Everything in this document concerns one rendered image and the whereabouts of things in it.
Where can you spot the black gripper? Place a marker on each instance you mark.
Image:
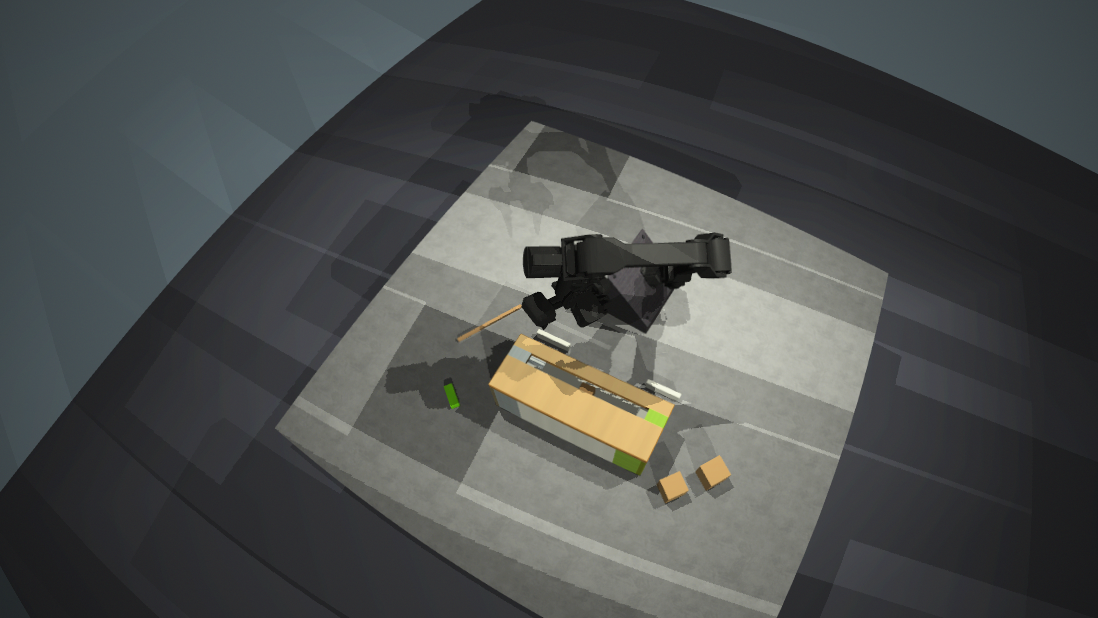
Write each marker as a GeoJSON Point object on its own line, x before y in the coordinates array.
{"type": "Point", "coordinates": [542, 311]}

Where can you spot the brown long thin bar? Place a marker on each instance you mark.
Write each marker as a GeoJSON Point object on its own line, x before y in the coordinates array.
{"type": "Point", "coordinates": [489, 323]}

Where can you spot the small green block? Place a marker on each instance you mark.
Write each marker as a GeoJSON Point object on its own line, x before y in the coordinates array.
{"type": "Point", "coordinates": [451, 396]}

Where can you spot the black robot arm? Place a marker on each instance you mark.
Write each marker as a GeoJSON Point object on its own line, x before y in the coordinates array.
{"type": "Point", "coordinates": [671, 264]}

